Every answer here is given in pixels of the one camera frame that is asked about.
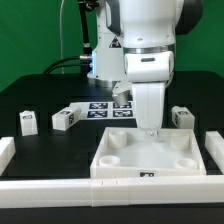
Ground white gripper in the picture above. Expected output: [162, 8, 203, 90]
[112, 51, 174, 138]

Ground white square tabletop tray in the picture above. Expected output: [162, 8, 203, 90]
[90, 127, 206, 179]

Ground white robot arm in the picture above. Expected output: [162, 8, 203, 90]
[78, 0, 203, 135]

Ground white marker tag sheet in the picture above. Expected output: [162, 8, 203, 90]
[70, 101, 135, 120]

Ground white right fence block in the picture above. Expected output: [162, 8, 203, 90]
[205, 131, 224, 175]

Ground white fence block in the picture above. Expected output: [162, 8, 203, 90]
[205, 131, 224, 175]
[0, 137, 16, 176]

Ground white front fence bar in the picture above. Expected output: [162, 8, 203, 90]
[0, 175, 224, 208]

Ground white left fence block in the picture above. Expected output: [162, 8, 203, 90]
[0, 137, 16, 176]

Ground black cables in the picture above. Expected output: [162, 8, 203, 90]
[42, 0, 98, 75]

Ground white thin cable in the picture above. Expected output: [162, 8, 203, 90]
[59, 0, 67, 75]

